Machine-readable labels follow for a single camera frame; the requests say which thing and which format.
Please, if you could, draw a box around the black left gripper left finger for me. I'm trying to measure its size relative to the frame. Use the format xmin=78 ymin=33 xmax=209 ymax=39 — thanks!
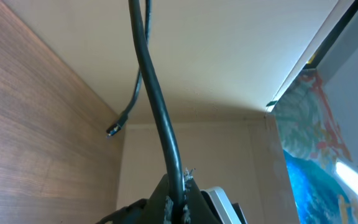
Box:
xmin=97 ymin=174 xmax=173 ymax=224

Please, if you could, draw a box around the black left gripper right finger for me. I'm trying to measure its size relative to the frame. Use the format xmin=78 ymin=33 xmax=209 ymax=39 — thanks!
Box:
xmin=183 ymin=168 xmax=219 ymax=224

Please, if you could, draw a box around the thin black USB cable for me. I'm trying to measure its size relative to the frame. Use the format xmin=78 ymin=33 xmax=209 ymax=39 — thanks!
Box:
xmin=106 ymin=0 xmax=154 ymax=139

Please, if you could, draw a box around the thick black USB cable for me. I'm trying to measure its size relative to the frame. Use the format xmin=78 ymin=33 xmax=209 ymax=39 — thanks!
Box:
xmin=127 ymin=0 xmax=186 ymax=224

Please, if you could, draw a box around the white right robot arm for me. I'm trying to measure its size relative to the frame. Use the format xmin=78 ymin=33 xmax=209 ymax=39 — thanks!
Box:
xmin=201 ymin=187 xmax=247 ymax=224

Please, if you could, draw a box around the colourful poster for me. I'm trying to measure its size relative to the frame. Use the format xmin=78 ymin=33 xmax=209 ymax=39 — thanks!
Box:
xmin=273 ymin=69 xmax=358 ymax=223

